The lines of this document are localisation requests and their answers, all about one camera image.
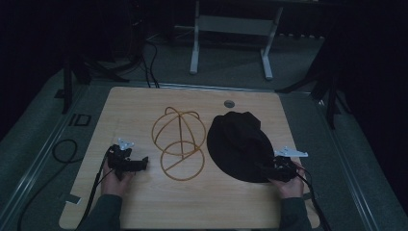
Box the black hanging cables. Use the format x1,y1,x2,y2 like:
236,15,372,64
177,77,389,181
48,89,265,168
140,41,161,89

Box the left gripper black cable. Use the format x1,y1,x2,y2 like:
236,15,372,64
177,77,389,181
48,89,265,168
74,151,115,231

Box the person's left hand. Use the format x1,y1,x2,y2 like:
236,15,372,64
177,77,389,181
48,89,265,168
101,163,136,198

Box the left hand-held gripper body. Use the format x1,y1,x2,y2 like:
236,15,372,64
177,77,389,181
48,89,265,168
107,138,143,181

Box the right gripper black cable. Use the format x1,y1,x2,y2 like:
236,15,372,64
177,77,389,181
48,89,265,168
293,163,333,231

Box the black floor cable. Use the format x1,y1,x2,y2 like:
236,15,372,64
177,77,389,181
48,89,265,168
16,138,79,231

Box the black tripod stand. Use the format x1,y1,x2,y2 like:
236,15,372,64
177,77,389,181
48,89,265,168
275,57,352,131
61,0,145,116

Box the person's right hand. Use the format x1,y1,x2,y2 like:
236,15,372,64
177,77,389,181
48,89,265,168
268,161,306,199

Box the white metal stand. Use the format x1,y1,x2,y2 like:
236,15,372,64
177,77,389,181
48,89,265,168
189,0,285,81

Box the gold wire hat stand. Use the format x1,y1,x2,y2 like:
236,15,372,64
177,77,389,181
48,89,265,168
151,106,207,182

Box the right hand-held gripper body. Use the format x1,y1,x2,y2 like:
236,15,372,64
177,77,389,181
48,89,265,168
268,145,309,183

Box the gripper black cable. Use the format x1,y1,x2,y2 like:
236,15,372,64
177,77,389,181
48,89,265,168
293,163,333,231
74,151,115,231

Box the black bucket hat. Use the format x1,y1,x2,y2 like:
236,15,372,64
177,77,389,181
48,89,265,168
206,111,277,184

